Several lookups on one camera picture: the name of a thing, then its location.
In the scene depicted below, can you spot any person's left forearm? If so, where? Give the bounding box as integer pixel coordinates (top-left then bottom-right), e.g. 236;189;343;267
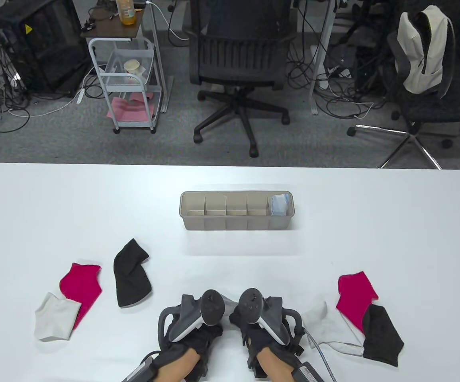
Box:
156;348;202;382

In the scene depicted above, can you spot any black cable tangle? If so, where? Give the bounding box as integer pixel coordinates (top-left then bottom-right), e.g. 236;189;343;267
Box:
0;38;31;160
290;38;391;120

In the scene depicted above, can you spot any grey cable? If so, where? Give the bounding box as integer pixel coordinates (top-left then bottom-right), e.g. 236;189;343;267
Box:
305;332;336;382

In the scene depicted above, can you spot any cream backpack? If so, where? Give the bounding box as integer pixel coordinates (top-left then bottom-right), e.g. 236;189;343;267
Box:
396;6;455;98

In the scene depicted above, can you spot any cream cup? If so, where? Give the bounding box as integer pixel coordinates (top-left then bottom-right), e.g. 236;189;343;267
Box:
123;60;147;76

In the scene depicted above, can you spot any grey tracking controller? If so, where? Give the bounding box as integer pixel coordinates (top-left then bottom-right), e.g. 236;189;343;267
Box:
169;289;225;343
239;288;291;346

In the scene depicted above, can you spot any person's left hand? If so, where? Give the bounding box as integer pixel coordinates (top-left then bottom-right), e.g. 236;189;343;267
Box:
159;324;224;378

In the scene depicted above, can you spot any person's right forearm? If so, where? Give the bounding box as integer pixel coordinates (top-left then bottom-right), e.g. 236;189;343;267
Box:
256;346;294;382

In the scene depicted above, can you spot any white sock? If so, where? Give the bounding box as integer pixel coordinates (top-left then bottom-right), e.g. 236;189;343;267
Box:
301;301;365;357
35;292;82;341

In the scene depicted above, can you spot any pink cloth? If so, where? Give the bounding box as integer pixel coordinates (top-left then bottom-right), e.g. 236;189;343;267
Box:
106;92;157;122

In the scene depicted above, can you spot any bottle of orange liquid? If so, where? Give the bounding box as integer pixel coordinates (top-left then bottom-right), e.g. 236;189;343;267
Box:
115;0;137;25

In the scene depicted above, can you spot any black sock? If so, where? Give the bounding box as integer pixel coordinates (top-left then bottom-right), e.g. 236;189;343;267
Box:
114;238;152;308
362;304;405;367

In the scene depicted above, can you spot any dark chair with chrome base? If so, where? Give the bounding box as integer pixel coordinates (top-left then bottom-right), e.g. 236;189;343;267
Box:
347;12;460;170

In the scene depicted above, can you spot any white metal frame post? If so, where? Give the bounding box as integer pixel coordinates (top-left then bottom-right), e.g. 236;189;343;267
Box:
142;0;172;114
309;0;336;116

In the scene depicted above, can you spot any pink sock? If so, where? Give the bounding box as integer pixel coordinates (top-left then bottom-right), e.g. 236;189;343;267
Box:
336;272;378;334
59;263;103;331

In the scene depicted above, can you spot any person's right hand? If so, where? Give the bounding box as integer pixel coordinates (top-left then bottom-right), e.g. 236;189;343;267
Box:
229;306;307;370

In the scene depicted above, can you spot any beige divided organizer box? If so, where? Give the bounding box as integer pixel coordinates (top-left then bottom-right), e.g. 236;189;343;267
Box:
179;191;294;231

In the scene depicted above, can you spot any black mesh office chair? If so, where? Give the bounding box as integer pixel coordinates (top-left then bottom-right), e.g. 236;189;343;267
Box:
188;0;298;158

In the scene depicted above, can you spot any white rolling cart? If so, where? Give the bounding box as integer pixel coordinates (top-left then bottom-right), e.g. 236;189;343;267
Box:
80;4;162;134

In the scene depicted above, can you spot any black computer tower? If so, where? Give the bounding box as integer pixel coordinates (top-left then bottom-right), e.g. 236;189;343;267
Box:
0;0;91;98

